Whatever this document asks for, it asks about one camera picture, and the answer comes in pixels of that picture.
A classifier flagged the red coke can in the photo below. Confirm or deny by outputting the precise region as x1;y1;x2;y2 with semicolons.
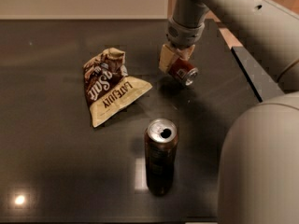
168;58;198;87

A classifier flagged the brown and cream chip bag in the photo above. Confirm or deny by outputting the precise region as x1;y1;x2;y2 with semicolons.
83;48;152;128

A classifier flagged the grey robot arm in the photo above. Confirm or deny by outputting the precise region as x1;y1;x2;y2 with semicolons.
160;0;299;224

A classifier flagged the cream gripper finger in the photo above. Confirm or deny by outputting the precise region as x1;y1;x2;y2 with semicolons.
159;44;179;73
177;45;195;61

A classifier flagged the brown upright soda can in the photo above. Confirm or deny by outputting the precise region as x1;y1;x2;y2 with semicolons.
144;119;178;196

